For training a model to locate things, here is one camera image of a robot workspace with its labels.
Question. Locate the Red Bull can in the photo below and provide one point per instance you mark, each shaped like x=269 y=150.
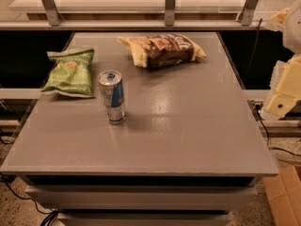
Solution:
x=111 y=89

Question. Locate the yellow brown snack bag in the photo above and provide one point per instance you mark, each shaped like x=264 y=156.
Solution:
x=161 y=50

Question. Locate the cardboard box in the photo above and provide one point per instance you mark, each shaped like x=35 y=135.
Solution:
x=284 y=195

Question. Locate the green chip bag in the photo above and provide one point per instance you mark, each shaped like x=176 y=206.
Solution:
x=71 y=75

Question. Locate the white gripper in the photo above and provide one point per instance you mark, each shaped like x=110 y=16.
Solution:
x=293 y=28

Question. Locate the grey table cabinet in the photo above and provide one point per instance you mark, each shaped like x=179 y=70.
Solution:
x=188 y=151

